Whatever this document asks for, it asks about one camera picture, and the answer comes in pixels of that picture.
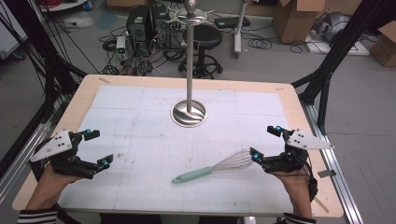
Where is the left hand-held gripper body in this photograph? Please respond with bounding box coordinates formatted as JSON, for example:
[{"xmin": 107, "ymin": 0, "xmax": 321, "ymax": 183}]
[{"xmin": 29, "ymin": 130, "xmax": 101, "ymax": 180}]

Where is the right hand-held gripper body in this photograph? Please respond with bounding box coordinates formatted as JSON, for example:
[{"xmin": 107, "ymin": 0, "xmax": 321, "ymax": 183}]
[{"xmin": 261, "ymin": 128, "xmax": 335, "ymax": 175}]

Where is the whisk with mint green handle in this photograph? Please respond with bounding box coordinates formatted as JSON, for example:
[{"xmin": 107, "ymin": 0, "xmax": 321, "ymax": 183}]
[{"xmin": 171, "ymin": 147, "xmax": 259, "ymax": 185}]

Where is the person's left hand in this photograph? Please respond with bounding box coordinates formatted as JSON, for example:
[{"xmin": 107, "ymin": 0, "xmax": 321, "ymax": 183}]
[{"xmin": 25, "ymin": 161, "xmax": 84, "ymax": 211}]

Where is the person's right hand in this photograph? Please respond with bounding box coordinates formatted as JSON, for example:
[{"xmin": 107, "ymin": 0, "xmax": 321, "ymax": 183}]
[{"xmin": 272, "ymin": 167, "xmax": 314, "ymax": 219}]

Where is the white grid mat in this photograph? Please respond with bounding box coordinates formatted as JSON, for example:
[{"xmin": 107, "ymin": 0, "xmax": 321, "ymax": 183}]
[{"xmin": 57, "ymin": 84, "xmax": 295, "ymax": 217}]

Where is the grey tape strip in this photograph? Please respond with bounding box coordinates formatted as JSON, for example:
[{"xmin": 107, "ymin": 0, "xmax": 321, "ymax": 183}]
[{"xmin": 317, "ymin": 169, "xmax": 338, "ymax": 179}]

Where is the small silver box green light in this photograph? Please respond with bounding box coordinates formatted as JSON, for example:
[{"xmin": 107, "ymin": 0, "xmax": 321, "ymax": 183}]
[{"xmin": 115, "ymin": 35, "xmax": 127, "ymax": 54}]

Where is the tall metal hook stand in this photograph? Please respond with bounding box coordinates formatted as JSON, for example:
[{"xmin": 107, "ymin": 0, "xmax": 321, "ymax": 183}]
[{"xmin": 163, "ymin": 0, "xmax": 217, "ymax": 129}]

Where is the white stand pole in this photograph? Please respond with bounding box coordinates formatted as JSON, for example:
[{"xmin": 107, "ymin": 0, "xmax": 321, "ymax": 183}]
[{"xmin": 233, "ymin": 0, "xmax": 250, "ymax": 59}]

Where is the large open cardboard box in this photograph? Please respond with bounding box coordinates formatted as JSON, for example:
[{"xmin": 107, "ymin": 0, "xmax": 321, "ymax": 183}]
[{"xmin": 272, "ymin": 0, "xmax": 327, "ymax": 45}]

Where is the flat black device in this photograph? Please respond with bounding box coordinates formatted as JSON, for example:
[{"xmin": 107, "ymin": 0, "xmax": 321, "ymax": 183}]
[{"xmin": 214, "ymin": 15, "xmax": 252, "ymax": 30}]

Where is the black round stool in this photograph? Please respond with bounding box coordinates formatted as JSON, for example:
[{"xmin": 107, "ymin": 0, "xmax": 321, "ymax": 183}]
[{"xmin": 177, "ymin": 23, "xmax": 225, "ymax": 80}]

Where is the black computer tower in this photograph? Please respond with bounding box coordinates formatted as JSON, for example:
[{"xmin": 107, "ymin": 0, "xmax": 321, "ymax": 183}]
[
  {"xmin": 125, "ymin": 5, "xmax": 153, "ymax": 58},
  {"xmin": 150, "ymin": 3, "xmax": 173, "ymax": 49}
]

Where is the white cabinet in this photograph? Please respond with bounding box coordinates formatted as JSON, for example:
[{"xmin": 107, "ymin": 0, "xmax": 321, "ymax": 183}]
[{"xmin": 0, "ymin": 0, "xmax": 30, "ymax": 61}]

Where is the grey round appliance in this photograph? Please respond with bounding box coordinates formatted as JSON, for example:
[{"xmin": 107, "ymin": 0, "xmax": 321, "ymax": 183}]
[{"xmin": 313, "ymin": 11, "xmax": 352, "ymax": 43}]

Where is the small cardboard box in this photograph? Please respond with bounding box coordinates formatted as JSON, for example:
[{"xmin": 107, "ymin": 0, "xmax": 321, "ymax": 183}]
[{"xmin": 369, "ymin": 20, "xmax": 396, "ymax": 68}]

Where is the aluminium rail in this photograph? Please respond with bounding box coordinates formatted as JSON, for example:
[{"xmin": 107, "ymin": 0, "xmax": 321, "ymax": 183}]
[
  {"xmin": 0, "ymin": 120, "xmax": 53, "ymax": 203},
  {"xmin": 300, "ymin": 102, "xmax": 364, "ymax": 224}
]

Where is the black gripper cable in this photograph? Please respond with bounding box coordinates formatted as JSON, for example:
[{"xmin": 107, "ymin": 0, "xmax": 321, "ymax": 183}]
[{"xmin": 305, "ymin": 154, "xmax": 319, "ymax": 203}]

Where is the tangle of black floor cables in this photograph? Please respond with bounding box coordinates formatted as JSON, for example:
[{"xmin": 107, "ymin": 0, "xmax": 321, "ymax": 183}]
[{"xmin": 98, "ymin": 25, "xmax": 189, "ymax": 77}]

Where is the black metal frame strut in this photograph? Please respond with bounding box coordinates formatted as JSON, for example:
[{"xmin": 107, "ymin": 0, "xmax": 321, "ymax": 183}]
[
  {"xmin": 2, "ymin": 0, "xmax": 89, "ymax": 126},
  {"xmin": 291, "ymin": 0, "xmax": 396, "ymax": 135}
]

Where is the coiled black floor cable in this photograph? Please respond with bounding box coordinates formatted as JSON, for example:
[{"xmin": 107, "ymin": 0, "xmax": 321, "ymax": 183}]
[{"xmin": 242, "ymin": 30, "xmax": 304, "ymax": 54}]

